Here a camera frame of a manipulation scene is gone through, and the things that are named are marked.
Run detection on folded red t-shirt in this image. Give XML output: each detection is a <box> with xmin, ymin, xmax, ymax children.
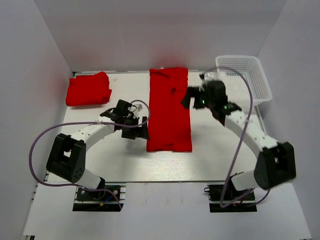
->
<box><xmin>65</xmin><ymin>72</ymin><xmax>112</xmax><ymax>107</ymax></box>

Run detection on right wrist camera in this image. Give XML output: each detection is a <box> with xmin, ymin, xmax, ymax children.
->
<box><xmin>199</xmin><ymin>72</ymin><xmax>214</xmax><ymax>87</ymax></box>

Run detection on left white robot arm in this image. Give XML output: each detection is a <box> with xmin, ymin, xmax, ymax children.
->
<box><xmin>46</xmin><ymin>100</ymin><xmax>151</xmax><ymax>190</ymax></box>

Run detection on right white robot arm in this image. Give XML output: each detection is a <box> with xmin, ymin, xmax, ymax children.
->
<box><xmin>181</xmin><ymin>80</ymin><xmax>297</xmax><ymax>191</ymax></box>

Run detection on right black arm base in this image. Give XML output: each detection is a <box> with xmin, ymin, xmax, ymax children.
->
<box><xmin>203</xmin><ymin>183</ymin><xmax>258</xmax><ymax>214</ymax></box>

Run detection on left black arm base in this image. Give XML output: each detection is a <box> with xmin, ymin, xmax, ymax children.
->
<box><xmin>72</xmin><ymin>183</ymin><xmax>126</xmax><ymax>212</ymax></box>

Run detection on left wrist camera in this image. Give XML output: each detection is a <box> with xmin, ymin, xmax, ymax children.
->
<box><xmin>130</xmin><ymin>104</ymin><xmax>143</xmax><ymax>115</ymax></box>

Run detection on red t-shirt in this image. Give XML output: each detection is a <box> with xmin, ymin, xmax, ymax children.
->
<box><xmin>65</xmin><ymin>72</ymin><xmax>112</xmax><ymax>107</ymax></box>
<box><xmin>146</xmin><ymin>67</ymin><xmax>193</xmax><ymax>152</ymax></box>

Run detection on white plastic basket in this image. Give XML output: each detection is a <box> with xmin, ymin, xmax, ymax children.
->
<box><xmin>215</xmin><ymin>55</ymin><xmax>272</xmax><ymax>107</ymax></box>

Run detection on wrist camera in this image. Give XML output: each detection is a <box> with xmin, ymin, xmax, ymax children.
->
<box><xmin>130</xmin><ymin>104</ymin><xmax>143</xmax><ymax>115</ymax></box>
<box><xmin>199</xmin><ymin>72</ymin><xmax>214</xmax><ymax>87</ymax></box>

